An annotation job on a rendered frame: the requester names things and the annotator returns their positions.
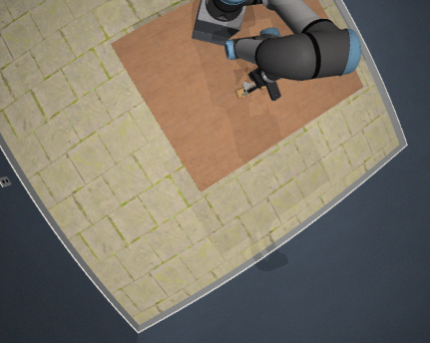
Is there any tan shallow rectangular tray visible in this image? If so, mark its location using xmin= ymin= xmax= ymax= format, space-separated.
xmin=235 ymin=88 xmax=246 ymax=99

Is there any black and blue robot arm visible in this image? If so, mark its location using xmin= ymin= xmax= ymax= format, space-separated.
xmin=206 ymin=0 xmax=361 ymax=101

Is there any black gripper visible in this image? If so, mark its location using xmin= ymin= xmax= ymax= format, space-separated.
xmin=241 ymin=68 xmax=268 ymax=96

